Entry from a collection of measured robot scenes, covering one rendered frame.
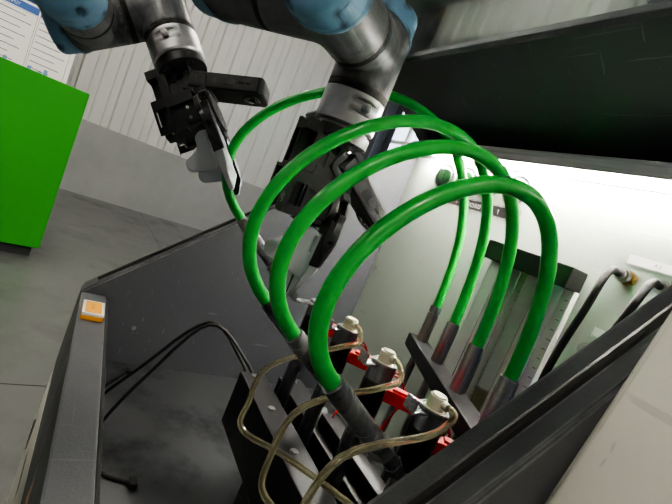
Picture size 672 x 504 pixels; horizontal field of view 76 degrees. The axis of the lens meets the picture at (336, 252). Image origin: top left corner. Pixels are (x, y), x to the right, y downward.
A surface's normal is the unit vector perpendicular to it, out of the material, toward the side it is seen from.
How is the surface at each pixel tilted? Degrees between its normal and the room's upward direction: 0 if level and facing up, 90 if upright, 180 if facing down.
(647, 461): 76
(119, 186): 90
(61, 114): 90
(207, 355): 90
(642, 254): 90
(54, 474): 0
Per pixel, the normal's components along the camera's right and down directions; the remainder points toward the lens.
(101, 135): 0.50, 0.30
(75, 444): 0.38, -0.92
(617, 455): -0.70, -0.49
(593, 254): -0.81, -0.28
